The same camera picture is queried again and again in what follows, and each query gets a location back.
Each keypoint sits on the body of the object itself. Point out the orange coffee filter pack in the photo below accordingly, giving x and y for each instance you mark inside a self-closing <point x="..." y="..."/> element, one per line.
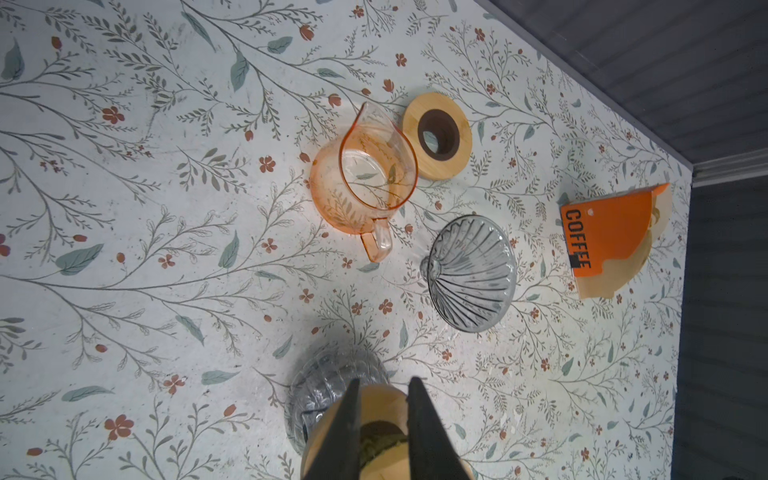
<point x="609" y="239"/>

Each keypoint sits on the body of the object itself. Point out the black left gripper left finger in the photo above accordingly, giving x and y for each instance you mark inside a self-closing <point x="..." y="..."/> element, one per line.
<point x="338" y="456"/>

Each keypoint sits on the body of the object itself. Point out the grey glass dripper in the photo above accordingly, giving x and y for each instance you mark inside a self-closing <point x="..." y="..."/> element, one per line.
<point x="470" y="273"/>

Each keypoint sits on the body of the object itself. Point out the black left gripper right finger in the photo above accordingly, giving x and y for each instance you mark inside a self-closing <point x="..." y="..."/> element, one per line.
<point x="431" y="454"/>

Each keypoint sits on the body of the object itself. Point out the grey glass carafe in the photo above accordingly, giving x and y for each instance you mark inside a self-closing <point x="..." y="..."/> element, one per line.
<point x="322" y="381"/>

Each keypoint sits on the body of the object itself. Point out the orange glass carafe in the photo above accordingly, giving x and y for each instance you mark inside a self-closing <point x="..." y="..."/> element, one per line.
<point x="361" y="179"/>

